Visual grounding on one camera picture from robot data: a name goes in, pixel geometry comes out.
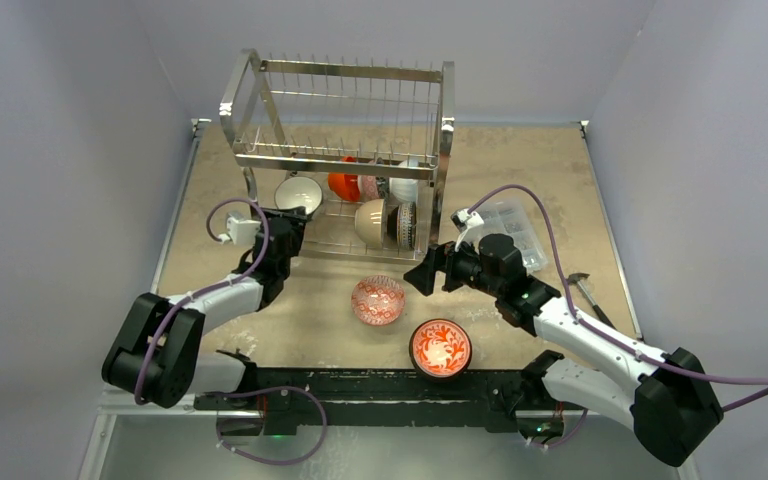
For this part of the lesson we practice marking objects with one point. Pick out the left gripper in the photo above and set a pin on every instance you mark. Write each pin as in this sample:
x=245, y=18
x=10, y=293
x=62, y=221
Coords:
x=297, y=220

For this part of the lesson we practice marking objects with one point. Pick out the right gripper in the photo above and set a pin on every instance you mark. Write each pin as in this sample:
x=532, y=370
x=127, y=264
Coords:
x=440, y=267

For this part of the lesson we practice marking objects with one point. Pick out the white red-rimmed bowl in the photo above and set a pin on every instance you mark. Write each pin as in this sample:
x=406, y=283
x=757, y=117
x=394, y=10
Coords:
x=299, y=191

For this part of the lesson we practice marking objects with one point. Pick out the beige speckled bowl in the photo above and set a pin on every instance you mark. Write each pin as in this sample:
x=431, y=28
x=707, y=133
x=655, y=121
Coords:
x=370, y=223

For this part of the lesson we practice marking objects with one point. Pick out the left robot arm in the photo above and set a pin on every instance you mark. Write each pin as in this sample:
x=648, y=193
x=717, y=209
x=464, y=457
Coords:
x=155, y=355

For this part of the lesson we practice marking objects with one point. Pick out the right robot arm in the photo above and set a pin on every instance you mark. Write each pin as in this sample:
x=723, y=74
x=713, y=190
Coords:
x=662, y=398

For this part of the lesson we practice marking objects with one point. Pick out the steel two-tier dish rack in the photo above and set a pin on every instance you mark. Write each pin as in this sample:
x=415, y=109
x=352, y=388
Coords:
x=295, y=116

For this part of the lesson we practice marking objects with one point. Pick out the red geometric pattern bowl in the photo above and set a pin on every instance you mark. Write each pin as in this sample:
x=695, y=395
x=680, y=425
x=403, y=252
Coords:
x=378, y=300

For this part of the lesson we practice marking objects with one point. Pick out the clear plastic screw box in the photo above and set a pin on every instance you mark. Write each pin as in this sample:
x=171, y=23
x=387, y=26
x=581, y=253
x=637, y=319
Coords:
x=507, y=215

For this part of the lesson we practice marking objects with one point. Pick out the red floral pattern bowl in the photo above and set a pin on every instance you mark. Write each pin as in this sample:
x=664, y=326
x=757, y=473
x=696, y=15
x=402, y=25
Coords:
x=440, y=349

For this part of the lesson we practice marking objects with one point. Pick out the black hex key tool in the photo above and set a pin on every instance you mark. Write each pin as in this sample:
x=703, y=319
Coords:
x=579, y=279

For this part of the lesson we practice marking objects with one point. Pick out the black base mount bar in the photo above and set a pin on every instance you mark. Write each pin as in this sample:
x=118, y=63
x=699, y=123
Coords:
x=497, y=401

